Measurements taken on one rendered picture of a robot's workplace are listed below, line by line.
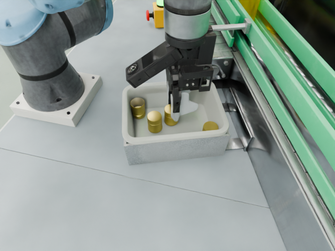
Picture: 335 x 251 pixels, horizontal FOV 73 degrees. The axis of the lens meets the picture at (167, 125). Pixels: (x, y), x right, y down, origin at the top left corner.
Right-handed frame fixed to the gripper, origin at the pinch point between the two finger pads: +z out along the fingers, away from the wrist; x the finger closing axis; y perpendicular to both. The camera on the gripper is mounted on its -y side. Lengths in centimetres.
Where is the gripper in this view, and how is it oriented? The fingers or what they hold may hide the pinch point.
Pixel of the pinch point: (171, 110)
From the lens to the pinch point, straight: 54.2
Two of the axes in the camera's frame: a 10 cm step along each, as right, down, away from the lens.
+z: 0.0, 6.3, 7.8
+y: 9.9, -1.2, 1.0
